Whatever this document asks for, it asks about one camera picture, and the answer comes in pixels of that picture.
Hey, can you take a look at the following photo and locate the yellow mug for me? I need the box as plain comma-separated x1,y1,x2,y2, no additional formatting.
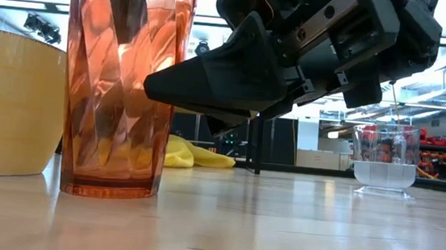
0,27,73,184

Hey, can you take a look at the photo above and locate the clear glass cup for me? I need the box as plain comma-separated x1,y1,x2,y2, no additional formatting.
346,119,423,202

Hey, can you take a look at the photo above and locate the beige background cabinet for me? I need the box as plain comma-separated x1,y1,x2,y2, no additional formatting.
294,148,353,172

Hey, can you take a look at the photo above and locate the black ceiling spot lamp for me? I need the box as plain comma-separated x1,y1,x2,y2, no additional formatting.
194,39,212,57
22,12,64,46

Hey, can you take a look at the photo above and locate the yellow cloth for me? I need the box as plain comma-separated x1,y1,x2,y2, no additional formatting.
164,133,239,174

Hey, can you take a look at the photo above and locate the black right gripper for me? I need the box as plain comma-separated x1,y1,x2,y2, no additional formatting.
140,0,446,140

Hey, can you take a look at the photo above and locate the black background cabinet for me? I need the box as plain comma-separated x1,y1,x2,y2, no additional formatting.
263,116,300,167

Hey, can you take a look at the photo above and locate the orange faceted tumbler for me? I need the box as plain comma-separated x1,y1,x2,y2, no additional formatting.
52,0,199,206

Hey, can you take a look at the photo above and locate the red storage rack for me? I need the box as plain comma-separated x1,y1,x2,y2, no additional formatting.
415,126,446,180

